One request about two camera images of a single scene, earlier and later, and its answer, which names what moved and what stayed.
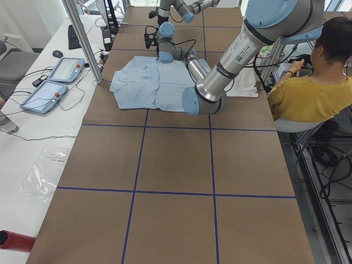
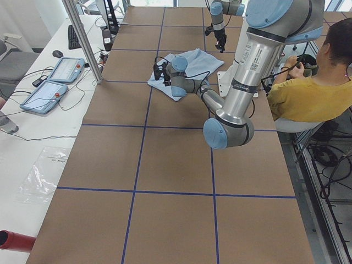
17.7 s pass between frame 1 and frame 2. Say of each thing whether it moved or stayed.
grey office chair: stayed
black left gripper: moved
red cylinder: stayed
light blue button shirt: moved
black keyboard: stayed
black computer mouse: stayed
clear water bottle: stayed
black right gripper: moved
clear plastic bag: stayed
